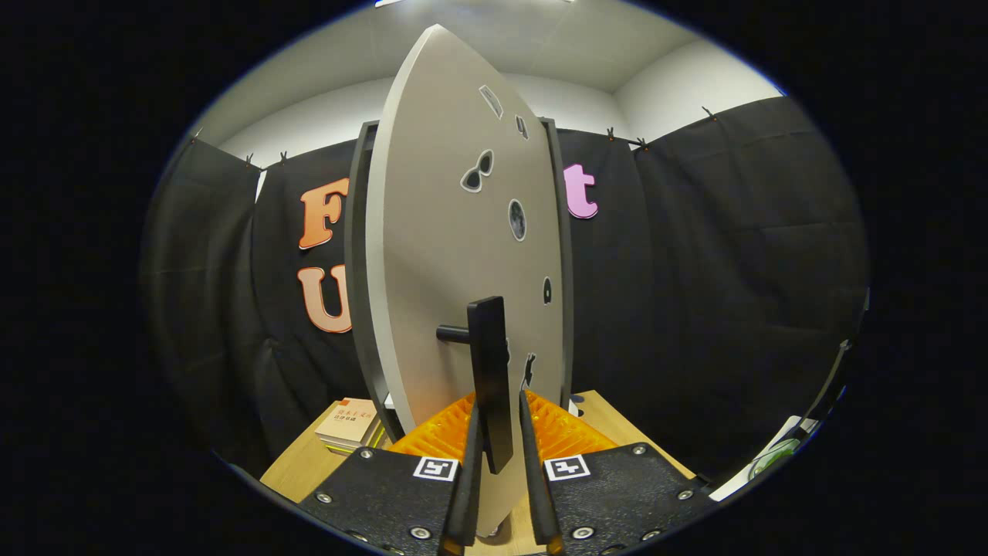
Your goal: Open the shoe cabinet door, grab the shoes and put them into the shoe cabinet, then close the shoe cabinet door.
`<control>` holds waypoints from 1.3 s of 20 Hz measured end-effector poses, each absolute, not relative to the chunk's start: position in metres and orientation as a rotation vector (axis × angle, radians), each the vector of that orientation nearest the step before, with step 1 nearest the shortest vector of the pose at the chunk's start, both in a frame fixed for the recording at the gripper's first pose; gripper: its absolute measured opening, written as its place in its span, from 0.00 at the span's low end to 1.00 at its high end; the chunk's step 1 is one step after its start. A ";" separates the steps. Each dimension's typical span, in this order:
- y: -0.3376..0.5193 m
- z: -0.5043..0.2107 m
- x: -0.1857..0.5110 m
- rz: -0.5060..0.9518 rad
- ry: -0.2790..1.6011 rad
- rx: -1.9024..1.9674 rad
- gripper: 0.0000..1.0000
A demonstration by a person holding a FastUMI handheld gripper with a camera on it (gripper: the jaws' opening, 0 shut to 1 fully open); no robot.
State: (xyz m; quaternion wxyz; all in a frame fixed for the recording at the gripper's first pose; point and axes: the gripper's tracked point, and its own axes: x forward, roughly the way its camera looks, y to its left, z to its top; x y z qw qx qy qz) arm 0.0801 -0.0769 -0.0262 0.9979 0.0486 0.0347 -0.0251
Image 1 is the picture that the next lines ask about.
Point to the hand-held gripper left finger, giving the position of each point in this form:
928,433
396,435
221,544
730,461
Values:
467,494

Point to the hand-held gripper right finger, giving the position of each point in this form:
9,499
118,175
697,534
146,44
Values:
539,502

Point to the beige shoe cabinet door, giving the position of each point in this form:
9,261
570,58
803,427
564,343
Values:
440,270

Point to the dark grey shoe cabinet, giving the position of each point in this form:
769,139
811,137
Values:
355,270

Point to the yellow edged book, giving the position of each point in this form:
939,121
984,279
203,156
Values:
372,445

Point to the beige cover book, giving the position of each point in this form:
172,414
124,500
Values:
347,421

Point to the white and green object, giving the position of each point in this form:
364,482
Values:
764,459

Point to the black backdrop cloth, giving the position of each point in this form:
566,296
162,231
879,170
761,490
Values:
695,309

